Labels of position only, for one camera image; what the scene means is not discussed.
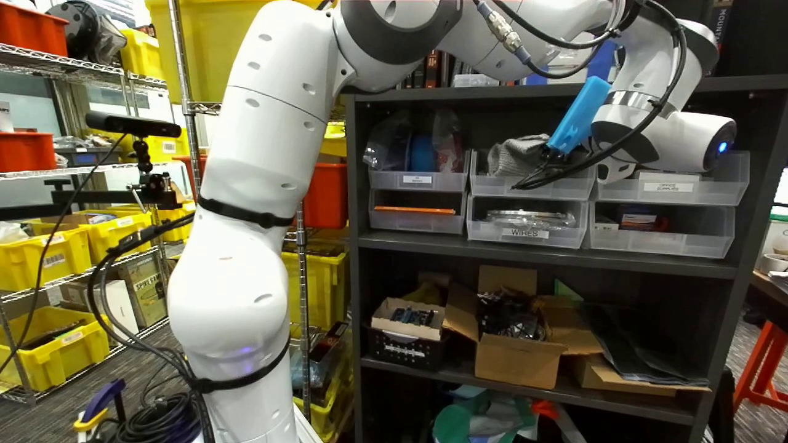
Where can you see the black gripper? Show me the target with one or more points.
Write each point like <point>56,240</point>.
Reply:
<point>572,163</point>

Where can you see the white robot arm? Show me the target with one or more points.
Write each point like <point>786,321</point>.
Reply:
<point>247,272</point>

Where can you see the clear plastic storage tray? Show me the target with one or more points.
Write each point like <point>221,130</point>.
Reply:
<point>655,247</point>
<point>419,181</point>
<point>419,224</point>
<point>674,193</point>
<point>525,188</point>
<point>525,240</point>

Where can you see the clear bag of metal parts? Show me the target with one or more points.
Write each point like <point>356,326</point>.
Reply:
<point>532,216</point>

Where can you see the small dark red item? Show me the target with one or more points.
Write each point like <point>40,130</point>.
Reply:
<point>643,222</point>

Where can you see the dark grey shelf unit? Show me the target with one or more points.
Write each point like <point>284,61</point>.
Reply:
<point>493,249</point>

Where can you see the orange flat tool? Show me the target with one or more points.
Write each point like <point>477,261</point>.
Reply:
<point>415,209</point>

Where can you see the clear plastic bag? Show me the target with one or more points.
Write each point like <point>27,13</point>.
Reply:
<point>386,144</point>

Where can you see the black plastic bag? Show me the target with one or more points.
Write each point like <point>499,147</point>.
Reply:
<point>632,345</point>

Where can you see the open cardboard box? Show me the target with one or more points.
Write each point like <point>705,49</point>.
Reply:
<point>518,360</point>

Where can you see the flat cardboard sheet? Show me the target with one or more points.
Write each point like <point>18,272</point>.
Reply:
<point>606,376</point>

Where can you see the wooden table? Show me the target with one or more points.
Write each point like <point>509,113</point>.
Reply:
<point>772,286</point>

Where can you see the orange plastic bin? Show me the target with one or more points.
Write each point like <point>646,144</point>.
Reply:
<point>327,197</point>

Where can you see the orange stool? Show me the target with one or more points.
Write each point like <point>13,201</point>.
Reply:
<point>760,360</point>

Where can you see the green bag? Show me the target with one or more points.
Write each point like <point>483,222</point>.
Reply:
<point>477,421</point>

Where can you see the yellow plastic crate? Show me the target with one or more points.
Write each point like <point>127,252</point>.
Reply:
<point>317,286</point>

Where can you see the large yellow plastic bin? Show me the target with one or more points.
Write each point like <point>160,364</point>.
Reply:
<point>197,49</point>

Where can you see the blue yellow clamp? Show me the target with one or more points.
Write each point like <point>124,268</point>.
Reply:
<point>103,402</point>

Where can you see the red plastic bin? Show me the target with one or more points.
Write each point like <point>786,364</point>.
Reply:
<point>25,150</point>
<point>32,27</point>

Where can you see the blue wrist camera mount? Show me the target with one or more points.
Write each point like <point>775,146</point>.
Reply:
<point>579,113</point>

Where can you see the black camera stand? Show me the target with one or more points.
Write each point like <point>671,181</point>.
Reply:
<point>148,184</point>

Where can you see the black stereo camera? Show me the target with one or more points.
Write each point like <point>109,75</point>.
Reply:
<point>131,124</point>

